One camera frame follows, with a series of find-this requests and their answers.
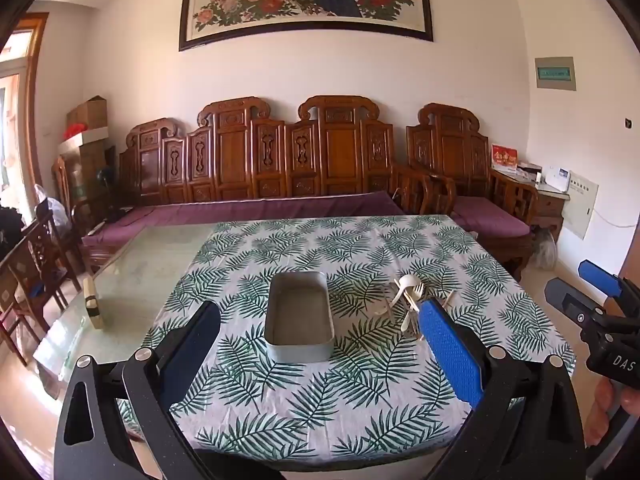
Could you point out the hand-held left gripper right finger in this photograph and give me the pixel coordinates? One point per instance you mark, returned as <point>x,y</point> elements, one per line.
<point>450,355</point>

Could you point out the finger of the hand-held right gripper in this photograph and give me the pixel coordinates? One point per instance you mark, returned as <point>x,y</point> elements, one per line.
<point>567,295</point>
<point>600,275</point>

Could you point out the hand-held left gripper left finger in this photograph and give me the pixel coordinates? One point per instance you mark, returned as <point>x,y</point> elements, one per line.
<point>190,347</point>

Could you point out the grey metal rectangular tray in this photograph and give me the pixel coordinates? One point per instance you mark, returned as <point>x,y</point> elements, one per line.
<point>300,317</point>

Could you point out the person's right hand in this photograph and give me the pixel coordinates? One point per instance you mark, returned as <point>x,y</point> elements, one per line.
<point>599,410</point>

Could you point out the clear plastic bag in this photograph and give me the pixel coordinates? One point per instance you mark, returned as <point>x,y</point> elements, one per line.
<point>544,252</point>

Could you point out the wooden side table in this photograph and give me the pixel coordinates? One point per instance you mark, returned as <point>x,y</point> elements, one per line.
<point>549,205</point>

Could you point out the purple armchair cushion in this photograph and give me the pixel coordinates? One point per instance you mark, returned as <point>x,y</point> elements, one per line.
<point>487,215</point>

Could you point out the green leaf print tablecloth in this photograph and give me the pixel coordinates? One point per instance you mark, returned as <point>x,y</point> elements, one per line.
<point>310,410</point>

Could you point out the long purple sofa cushion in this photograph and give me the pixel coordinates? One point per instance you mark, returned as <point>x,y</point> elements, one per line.
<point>240,207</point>

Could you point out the red card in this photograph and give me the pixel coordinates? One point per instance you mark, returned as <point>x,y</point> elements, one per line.
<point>504,158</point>

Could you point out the wooden dining chair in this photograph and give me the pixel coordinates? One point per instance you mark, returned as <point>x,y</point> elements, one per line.
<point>35,270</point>

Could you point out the black desk fan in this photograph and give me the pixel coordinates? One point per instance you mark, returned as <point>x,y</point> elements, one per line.
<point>106,180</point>

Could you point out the long carved wooden sofa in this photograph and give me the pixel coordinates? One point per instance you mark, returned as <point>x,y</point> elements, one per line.
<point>235,160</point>

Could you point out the brown cardboard box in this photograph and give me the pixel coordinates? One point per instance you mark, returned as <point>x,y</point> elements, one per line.
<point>89,112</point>

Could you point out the white electrical wall box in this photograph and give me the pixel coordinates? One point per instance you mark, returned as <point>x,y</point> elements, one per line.
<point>580,205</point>

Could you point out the green wall panel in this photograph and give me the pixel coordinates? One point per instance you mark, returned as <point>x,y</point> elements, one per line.
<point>555,74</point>

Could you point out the wooden door frame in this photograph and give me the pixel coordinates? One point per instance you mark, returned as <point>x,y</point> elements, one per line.
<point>36,100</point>

